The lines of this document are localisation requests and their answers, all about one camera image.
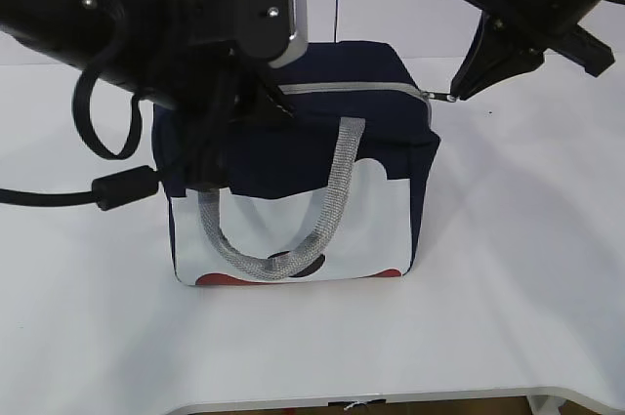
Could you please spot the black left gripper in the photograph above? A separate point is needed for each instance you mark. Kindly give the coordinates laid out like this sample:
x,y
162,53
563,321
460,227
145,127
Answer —
x,y
243,93

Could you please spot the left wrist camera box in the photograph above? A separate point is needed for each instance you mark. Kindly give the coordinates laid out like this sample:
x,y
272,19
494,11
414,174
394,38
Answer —
x,y
272,31

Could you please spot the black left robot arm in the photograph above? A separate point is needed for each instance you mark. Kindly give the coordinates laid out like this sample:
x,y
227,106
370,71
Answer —
x,y
211,60

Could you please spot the navy insulated lunch bag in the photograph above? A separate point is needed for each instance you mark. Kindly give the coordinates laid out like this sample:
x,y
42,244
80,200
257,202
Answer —
x,y
335,193

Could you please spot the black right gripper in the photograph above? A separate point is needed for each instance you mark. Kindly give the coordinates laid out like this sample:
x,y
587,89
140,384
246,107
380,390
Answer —
x,y
512,34

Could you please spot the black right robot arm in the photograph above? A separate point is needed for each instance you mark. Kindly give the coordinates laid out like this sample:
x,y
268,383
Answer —
x,y
513,37

